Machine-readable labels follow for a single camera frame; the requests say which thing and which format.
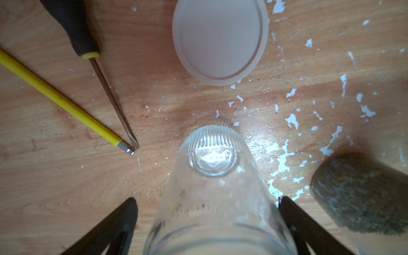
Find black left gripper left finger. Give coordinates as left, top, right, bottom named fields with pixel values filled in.
left=63, top=197, right=138, bottom=255

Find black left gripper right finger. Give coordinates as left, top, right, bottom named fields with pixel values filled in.
left=278, top=196, right=353, bottom=255

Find jar with foil seal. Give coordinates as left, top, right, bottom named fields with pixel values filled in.
left=311, top=153, right=408, bottom=255

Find clear jar with tea leaves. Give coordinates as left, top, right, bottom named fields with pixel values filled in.
left=143, top=125, right=298, bottom=255

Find beige jar lid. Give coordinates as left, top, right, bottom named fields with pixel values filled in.
left=172, top=1, right=269, bottom=86

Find yellow pencil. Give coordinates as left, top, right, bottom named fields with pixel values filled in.
left=1, top=51, right=139, bottom=155

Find black handled screwdriver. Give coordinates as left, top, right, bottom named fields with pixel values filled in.
left=40, top=0, right=140, bottom=155

